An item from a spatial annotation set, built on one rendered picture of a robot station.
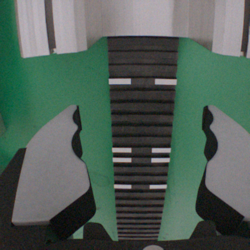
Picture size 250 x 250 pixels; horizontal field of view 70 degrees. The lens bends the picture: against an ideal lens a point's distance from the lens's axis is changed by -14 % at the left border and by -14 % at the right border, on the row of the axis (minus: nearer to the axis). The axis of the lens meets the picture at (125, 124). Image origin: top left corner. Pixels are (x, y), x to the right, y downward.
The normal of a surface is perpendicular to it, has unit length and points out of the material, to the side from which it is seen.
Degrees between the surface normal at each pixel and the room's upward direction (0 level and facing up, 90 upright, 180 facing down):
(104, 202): 0
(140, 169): 11
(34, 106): 0
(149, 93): 3
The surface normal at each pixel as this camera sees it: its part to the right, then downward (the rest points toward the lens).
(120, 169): -0.04, 0.36
